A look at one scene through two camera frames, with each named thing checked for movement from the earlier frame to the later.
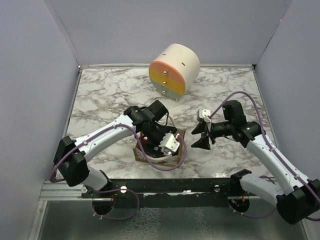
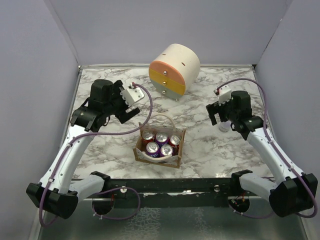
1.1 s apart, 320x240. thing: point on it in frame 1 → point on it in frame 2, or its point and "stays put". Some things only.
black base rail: (203, 192) stays put
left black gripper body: (155, 135) → (118, 104)
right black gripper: (201, 128) → (211, 109)
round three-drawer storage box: (173, 70) stays put
